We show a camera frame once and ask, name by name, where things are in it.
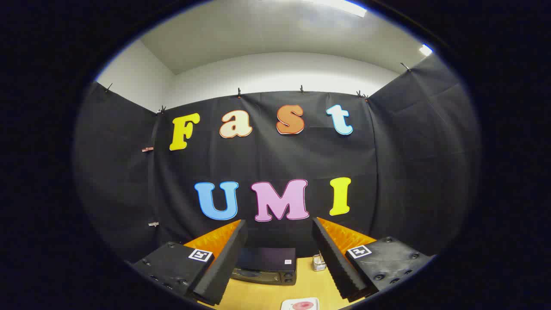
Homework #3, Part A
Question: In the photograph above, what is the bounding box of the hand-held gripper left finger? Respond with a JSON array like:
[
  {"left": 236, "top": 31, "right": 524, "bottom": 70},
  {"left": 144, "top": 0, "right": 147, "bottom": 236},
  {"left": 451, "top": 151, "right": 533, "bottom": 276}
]
[{"left": 129, "top": 219, "right": 249, "bottom": 307}]

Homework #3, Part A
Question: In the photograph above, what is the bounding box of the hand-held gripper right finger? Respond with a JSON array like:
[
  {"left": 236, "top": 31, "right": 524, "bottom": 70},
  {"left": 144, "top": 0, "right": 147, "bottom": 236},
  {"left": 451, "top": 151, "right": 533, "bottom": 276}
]
[{"left": 312, "top": 217, "right": 435, "bottom": 302}]

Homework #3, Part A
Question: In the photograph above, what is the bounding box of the black toaster oven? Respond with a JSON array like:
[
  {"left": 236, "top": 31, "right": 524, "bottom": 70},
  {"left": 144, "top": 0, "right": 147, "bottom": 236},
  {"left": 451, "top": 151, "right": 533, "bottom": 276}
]
[{"left": 231, "top": 247, "right": 297, "bottom": 286}]

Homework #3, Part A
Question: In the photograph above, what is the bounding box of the white square plate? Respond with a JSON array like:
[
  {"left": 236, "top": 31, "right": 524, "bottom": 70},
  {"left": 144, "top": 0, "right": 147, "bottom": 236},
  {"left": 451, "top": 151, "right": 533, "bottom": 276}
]
[{"left": 281, "top": 297, "right": 320, "bottom": 310}]

